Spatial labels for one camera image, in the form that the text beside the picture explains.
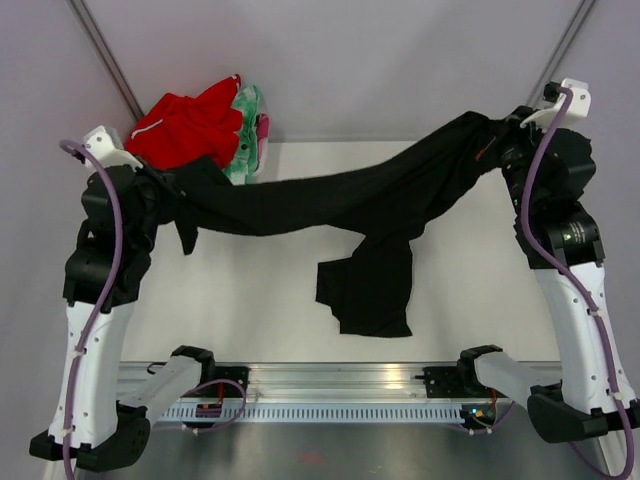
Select aluminium mounting rail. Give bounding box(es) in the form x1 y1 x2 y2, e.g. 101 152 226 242
117 362 561 401

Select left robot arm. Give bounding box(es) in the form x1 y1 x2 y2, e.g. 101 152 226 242
29 166 218 474

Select white laundry basket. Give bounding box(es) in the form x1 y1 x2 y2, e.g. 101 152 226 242
252 137 269 178

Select green white patterned garment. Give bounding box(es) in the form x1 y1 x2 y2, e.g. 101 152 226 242
223 84 262 185

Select black trousers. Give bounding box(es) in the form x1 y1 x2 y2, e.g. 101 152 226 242
164 111 507 338

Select red garment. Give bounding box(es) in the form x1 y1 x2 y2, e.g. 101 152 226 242
125 74 243 170

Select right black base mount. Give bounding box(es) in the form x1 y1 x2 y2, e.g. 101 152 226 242
415 345 503 400

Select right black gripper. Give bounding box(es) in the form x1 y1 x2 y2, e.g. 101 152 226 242
476 105 558 214

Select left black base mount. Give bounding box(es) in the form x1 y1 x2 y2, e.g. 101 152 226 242
171 345 249 400

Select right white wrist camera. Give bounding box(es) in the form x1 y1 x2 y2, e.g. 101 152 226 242
520 78 591 130

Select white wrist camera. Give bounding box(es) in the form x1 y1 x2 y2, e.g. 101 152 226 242
520 78 591 130
82 125 143 170

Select white slotted cable duct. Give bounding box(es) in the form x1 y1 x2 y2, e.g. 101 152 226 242
160 403 463 424

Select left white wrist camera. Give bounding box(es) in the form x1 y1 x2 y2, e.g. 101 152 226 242
82 125 143 170

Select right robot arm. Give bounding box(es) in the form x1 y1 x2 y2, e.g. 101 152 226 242
455 107 639 443

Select pink white garment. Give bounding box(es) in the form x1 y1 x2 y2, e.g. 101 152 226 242
256 113 270 154

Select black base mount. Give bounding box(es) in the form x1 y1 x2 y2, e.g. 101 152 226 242
171 345 249 400
415 345 503 400

